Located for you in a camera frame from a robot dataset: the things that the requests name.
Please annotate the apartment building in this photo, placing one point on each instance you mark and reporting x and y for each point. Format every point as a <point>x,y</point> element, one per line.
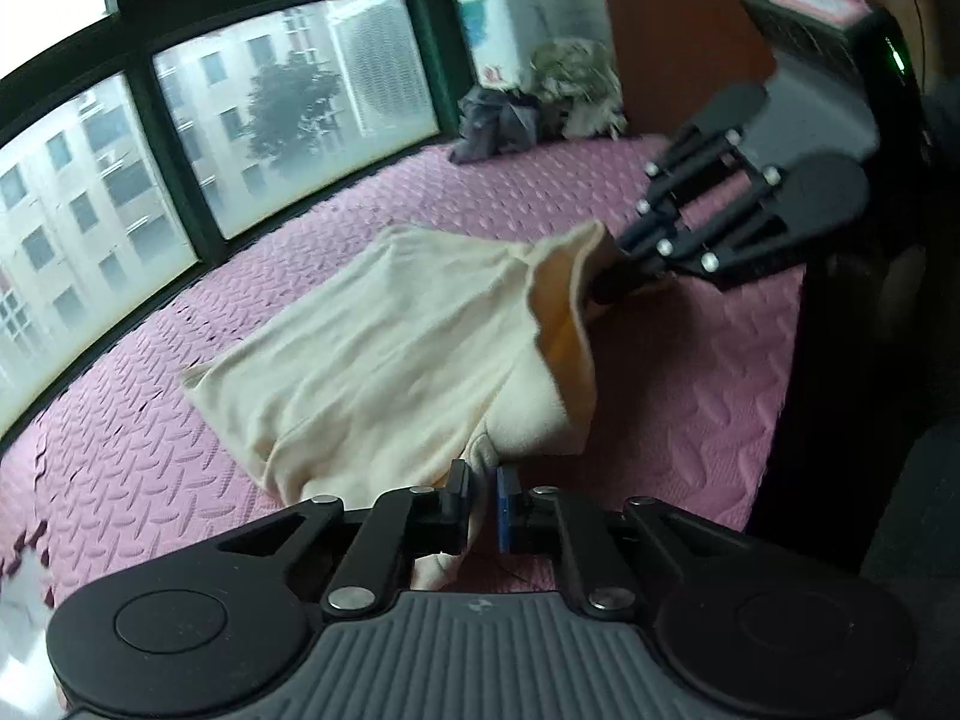
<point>75,225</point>

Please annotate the pink foam floor mat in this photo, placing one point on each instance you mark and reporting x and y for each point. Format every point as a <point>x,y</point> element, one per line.
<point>675,405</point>

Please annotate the beige clothes pile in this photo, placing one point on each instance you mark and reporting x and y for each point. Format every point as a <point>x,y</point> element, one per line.
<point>577,75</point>

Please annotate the cream pants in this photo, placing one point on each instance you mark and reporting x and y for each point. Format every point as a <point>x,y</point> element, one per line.
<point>375,360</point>

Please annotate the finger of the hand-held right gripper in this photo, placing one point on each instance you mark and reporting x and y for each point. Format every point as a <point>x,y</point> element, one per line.
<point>712,127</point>
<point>705,232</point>

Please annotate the window sticker with blue figure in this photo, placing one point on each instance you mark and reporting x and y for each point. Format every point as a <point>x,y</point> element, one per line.
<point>474,19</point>

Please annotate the grey outdoor air conditioner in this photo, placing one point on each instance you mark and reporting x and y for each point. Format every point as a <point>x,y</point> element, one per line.
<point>382,67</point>

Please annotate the green window frame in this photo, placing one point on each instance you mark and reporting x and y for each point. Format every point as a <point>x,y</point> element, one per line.
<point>431,67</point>

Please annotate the brown wooden cabinet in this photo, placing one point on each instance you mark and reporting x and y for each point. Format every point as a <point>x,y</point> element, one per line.
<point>675,37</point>

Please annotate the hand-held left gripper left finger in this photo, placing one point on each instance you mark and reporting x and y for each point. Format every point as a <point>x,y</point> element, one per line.
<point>461,499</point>

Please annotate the green tree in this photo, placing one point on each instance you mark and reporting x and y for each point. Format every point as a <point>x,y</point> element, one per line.
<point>296,109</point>

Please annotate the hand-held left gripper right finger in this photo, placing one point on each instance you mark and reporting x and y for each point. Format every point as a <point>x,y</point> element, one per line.
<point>504,510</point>

